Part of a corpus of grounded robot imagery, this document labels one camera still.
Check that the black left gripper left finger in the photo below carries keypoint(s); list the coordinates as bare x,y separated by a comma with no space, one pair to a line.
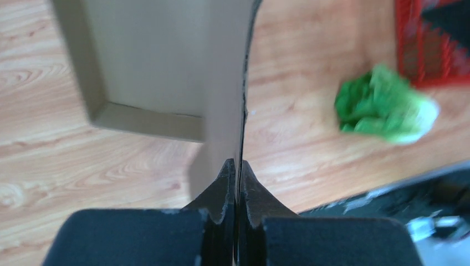
201,233

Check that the green lettuce head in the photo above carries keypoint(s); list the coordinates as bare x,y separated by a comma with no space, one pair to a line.
383,104

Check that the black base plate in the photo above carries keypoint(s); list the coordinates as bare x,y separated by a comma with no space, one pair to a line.
433,204

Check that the brown cardboard sheet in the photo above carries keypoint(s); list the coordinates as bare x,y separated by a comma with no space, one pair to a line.
172,69

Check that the red plastic basket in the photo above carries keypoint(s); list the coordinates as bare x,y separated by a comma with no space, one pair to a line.
427,56

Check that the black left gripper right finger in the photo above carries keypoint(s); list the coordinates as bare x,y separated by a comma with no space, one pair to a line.
269,233

